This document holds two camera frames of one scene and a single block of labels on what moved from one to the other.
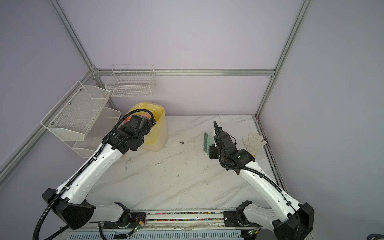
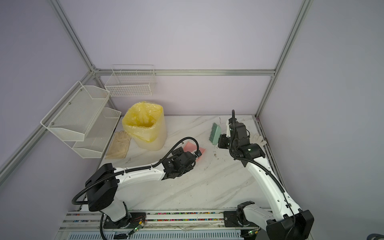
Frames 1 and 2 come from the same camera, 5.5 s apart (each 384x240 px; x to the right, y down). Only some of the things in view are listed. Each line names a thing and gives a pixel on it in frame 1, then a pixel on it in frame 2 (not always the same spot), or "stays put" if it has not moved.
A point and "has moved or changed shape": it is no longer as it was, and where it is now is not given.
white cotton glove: (254, 144) stays put
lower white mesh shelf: (103, 125) stays put
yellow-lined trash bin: (156, 140) stays put
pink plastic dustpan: (127, 120) to (190, 147)
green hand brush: (207, 142) has moved or changed shape
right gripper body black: (213, 152) to (225, 142)
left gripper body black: (123, 128) to (179, 149)
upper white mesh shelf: (74, 116) stays put
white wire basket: (131, 80) stays put
